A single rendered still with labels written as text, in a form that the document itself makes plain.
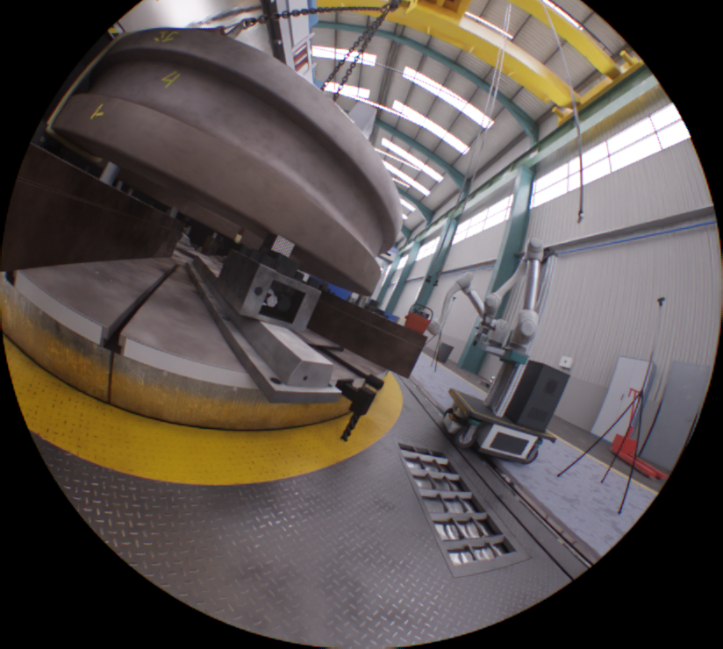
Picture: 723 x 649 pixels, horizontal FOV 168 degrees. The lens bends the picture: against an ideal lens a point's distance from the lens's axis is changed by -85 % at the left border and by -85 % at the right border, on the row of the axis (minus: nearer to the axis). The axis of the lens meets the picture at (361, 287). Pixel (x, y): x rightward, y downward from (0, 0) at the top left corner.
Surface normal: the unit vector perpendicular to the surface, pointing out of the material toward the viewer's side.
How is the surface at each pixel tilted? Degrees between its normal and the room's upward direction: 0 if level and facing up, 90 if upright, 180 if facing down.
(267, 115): 90
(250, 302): 90
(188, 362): 90
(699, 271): 90
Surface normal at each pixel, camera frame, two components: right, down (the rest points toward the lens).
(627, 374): -0.90, -0.42
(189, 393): 0.63, 0.23
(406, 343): -0.26, -0.19
